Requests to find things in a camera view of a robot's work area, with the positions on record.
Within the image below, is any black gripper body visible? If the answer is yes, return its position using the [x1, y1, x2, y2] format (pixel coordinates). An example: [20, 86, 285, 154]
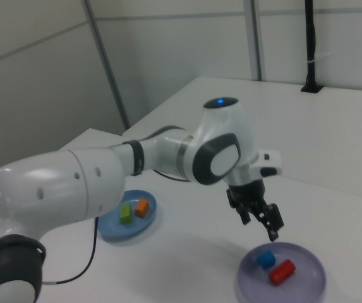
[227, 177, 267, 208]

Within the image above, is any blue block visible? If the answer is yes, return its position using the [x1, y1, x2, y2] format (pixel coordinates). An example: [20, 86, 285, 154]
[256, 251, 277, 270]

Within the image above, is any red cylinder block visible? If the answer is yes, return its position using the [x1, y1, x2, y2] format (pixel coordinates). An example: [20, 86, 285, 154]
[268, 259, 296, 286]

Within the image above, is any orange block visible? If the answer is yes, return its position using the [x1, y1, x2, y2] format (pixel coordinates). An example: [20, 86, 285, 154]
[134, 198, 150, 218]

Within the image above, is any green block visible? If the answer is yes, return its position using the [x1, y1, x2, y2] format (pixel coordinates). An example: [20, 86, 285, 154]
[119, 203, 134, 225]

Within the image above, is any purple plate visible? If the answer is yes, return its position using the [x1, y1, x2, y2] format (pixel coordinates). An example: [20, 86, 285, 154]
[237, 241, 327, 303]

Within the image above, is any blue plate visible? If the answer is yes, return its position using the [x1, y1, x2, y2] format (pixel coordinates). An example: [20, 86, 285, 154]
[95, 189, 158, 243]

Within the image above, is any black clamped pole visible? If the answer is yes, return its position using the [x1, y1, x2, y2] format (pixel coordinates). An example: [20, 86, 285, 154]
[300, 0, 323, 94]

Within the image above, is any grey partition post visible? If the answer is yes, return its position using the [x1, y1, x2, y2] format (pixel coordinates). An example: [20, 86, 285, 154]
[250, 0, 267, 82]
[81, 0, 131, 131]

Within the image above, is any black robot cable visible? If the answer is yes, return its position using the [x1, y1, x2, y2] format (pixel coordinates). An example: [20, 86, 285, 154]
[42, 125, 190, 285]

